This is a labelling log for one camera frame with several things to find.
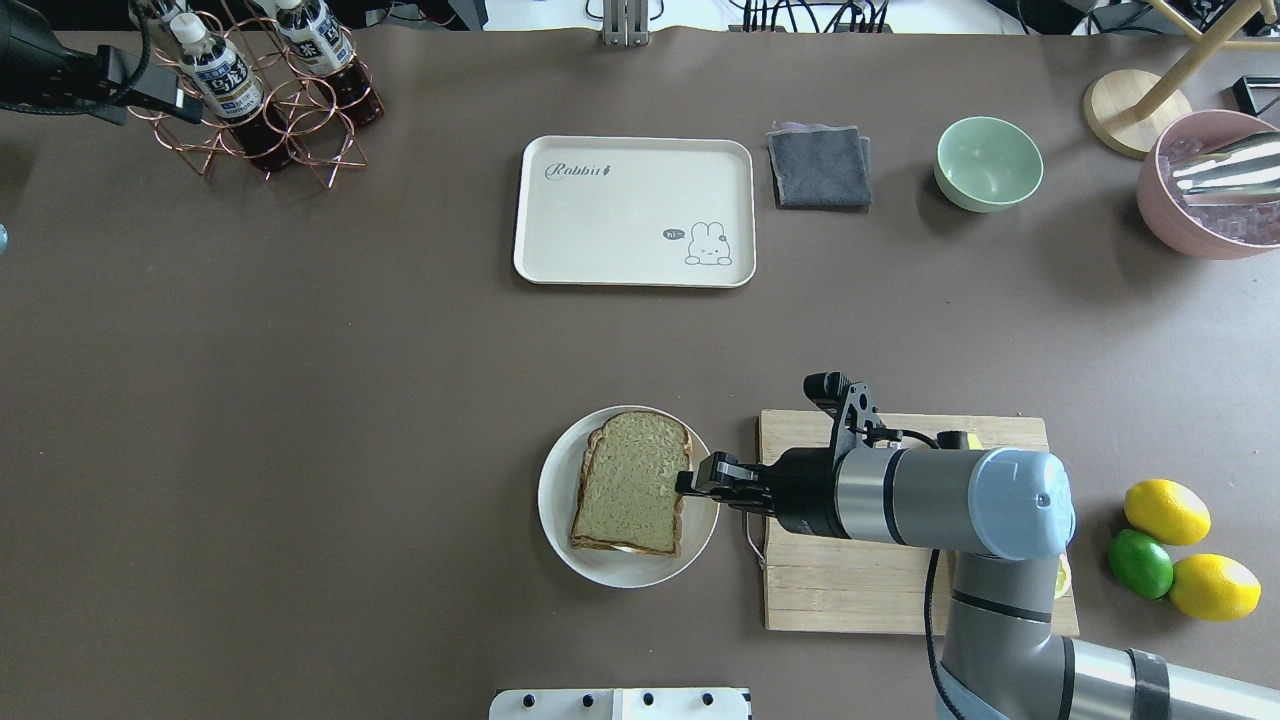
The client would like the steel muddler black tip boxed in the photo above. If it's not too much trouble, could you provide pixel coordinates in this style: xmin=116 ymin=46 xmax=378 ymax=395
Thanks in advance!
xmin=936 ymin=430 xmax=972 ymax=450

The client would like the half lemon slice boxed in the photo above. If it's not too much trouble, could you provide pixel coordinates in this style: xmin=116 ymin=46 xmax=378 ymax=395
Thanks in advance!
xmin=1053 ymin=553 xmax=1073 ymax=600

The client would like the mint green bowl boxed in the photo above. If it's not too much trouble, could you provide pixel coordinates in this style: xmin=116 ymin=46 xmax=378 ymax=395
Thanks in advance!
xmin=933 ymin=117 xmax=1044 ymax=213

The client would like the pink bowl with ice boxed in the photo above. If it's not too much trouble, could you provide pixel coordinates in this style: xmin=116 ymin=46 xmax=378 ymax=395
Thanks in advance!
xmin=1137 ymin=109 xmax=1279 ymax=260

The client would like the copper wire bottle rack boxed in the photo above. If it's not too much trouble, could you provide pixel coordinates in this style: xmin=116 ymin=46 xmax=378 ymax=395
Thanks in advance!
xmin=132 ymin=1 xmax=372 ymax=188

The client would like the cream rabbit serving tray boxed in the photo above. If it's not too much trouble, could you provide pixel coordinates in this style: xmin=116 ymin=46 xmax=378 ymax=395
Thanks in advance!
xmin=512 ymin=135 xmax=756 ymax=290

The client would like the bread slice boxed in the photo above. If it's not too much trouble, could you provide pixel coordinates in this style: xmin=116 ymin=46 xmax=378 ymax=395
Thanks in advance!
xmin=570 ymin=425 xmax=691 ymax=559
xmin=571 ymin=411 xmax=692 ymax=557

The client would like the metal ice scoop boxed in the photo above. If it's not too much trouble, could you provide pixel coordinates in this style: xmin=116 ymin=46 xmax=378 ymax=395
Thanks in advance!
xmin=1170 ymin=131 xmax=1279 ymax=206

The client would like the upper whole lemon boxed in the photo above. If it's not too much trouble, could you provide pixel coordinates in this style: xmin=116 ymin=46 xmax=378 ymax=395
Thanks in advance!
xmin=1123 ymin=478 xmax=1212 ymax=546

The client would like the green lime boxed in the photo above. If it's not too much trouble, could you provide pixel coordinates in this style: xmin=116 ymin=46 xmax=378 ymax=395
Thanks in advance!
xmin=1107 ymin=529 xmax=1175 ymax=601

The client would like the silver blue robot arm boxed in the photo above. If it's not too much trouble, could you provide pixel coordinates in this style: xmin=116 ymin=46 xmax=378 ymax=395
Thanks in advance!
xmin=675 ymin=441 xmax=1277 ymax=719

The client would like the tea bottle left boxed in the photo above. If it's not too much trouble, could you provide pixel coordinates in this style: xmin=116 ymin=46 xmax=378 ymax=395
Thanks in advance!
xmin=125 ymin=1 xmax=189 ymax=61

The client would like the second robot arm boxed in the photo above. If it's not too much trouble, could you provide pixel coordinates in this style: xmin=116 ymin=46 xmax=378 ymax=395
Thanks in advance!
xmin=1 ymin=1 xmax=204 ymax=126

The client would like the tea bottle middle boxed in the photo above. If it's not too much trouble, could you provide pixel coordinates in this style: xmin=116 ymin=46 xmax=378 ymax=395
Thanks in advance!
xmin=169 ymin=12 xmax=292 ymax=173

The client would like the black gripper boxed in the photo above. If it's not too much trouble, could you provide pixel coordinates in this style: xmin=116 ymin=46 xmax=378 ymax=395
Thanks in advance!
xmin=675 ymin=448 xmax=841 ymax=539

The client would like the wooden cutting board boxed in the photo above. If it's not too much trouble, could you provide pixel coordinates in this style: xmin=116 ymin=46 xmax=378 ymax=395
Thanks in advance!
xmin=758 ymin=409 xmax=1080 ymax=637

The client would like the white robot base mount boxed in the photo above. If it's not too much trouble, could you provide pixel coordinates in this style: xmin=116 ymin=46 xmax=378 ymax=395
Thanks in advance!
xmin=488 ymin=685 xmax=753 ymax=719

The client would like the tea bottle right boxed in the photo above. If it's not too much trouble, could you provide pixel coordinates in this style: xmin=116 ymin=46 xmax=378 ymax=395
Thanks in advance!
xmin=274 ymin=1 xmax=385 ymax=128

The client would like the folded grey cloth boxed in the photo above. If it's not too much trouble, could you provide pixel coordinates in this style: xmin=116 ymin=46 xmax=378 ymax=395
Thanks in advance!
xmin=765 ymin=122 xmax=874 ymax=211

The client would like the white round plate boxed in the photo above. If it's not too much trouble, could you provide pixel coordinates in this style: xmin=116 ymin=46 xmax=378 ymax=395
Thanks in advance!
xmin=538 ymin=405 xmax=721 ymax=589

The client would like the whole lemon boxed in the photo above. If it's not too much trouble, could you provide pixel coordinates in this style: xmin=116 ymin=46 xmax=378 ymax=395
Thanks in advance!
xmin=1123 ymin=478 xmax=1212 ymax=546
xmin=1167 ymin=553 xmax=1262 ymax=623

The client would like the aluminium frame post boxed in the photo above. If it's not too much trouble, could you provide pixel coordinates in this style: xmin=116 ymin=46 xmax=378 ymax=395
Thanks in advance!
xmin=602 ymin=0 xmax=652 ymax=47

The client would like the lower whole lemon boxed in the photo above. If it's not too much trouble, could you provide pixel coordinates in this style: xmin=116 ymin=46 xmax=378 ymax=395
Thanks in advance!
xmin=1167 ymin=553 xmax=1262 ymax=623

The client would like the tea bottle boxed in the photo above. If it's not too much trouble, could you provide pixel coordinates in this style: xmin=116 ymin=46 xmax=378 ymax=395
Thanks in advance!
xmin=125 ymin=1 xmax=189 ymax=61
xmin=169 ymin=12 xmax=292 ymax=173
xmin=274 ymin=1 xmax=385 ymax=128

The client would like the wooden cup stand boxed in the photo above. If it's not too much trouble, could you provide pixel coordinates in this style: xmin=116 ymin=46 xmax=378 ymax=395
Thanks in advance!
xmin=1083 ymin=1 xmax=1277 ymax=160

